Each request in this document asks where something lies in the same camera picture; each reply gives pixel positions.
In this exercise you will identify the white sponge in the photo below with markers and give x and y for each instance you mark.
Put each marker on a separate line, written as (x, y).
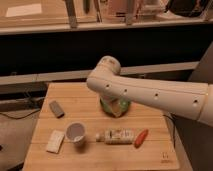
(55, 141)

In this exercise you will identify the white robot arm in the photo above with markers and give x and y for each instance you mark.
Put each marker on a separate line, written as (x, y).
(186, 99)

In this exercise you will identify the green ceramic bowl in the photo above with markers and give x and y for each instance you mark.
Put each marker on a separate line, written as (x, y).
(116, 108)

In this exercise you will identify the clear plastic bottle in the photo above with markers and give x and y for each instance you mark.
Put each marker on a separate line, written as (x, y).
(115, 136)

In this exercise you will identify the white paper cup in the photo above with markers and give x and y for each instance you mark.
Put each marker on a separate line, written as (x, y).
(75, 133)

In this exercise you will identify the grey rectangular block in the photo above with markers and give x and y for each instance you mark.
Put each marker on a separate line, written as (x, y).
(56, 109)

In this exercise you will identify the orange carrot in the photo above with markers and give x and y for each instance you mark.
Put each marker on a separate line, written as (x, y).
(140, 138)

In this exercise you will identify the metal table leg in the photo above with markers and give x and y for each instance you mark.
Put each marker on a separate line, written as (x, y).
(71, 13)

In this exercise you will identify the black bag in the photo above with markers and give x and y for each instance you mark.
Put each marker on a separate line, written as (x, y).
(187, 8)

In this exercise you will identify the white paper sheet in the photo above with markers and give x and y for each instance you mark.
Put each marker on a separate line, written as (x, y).
(24, 10)

